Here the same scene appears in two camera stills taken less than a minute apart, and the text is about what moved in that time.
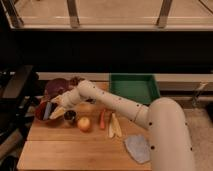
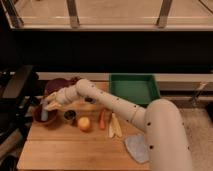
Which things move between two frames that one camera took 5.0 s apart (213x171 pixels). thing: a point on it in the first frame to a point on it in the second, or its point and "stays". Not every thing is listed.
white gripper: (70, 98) to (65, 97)
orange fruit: (84, 124) stays
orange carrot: (102, 119) stays
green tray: (141, 88) stays
